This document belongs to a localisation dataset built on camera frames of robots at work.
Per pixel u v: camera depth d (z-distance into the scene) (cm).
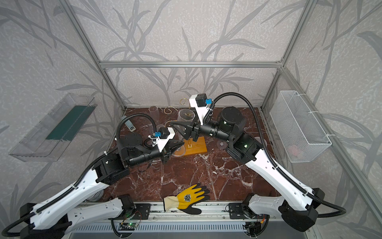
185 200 75
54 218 40
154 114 94
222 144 99
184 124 44
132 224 71
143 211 74
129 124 104
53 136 64
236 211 74
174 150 58
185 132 45
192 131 44
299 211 38
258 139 43
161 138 47
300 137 61
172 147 53
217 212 75
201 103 42
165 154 50
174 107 99
